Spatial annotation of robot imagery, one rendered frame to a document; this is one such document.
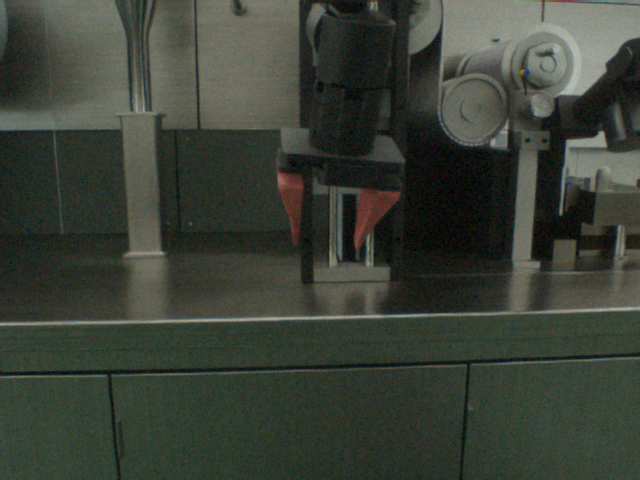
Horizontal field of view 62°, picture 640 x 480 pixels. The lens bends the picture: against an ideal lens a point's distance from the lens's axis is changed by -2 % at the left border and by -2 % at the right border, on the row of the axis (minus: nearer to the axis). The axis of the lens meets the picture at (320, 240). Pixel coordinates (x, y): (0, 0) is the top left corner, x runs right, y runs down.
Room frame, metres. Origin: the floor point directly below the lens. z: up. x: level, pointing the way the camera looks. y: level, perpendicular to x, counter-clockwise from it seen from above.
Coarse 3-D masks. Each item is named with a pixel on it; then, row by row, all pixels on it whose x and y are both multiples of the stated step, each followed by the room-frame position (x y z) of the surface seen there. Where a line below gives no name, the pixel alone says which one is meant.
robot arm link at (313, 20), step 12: (312, 0) 0.42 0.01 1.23; (324, 0) 0.42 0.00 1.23; (336, 0) 0.42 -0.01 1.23; (348, 0) 0.42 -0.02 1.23; (360, 0) 0.42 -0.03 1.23; (372, 0) 0.42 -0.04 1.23; (384, 0) 0.42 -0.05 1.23; (396, 0) 0.42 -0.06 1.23; (408, 0) 0.43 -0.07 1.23; (312, 12) 0.52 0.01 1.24; (312, 24) 0.50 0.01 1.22; (312, 36) 0.49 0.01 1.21
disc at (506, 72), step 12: (540, 24) 0.99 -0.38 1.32; (552, 24) 0.99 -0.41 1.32; (516, 36) 0.98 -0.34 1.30; (564, 36) 0.99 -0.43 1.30; (576, 48) 0.99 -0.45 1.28; (504, 60) 0.98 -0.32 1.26; (576, 60) 0.99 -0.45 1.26; (504, 72) 0.98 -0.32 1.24; (576, 72) 0.99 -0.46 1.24; (504, 84) 0.98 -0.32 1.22
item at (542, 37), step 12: (528, 36) 0.98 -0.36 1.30; (540, 36) 0.98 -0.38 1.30; (552, 36) 0.98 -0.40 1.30; (516, 48) 0.98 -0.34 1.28; (528, 48) 0.98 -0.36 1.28; (564, 48) 0.98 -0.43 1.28; (516, 60) 0.98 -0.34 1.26; (516, 72) 0.98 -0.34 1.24; (516, 84) 0.98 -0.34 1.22; (528, 84) 0.98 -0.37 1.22; (564, 84) 0.98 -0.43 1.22; (552, 96) 0.98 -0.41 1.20
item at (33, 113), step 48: (0, 0) 1.04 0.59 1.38; (0, 48) 1.02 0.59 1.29; (0, 96) 1.01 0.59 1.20; (48, 96) 1.23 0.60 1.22; (0, 144) 0.99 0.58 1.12; (48, 144) 1.21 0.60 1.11; (0, 192) 0.98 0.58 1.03; (48, 192) 1.19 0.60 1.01; (0, 240) 0.96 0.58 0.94; (48, 240) 1.16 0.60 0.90
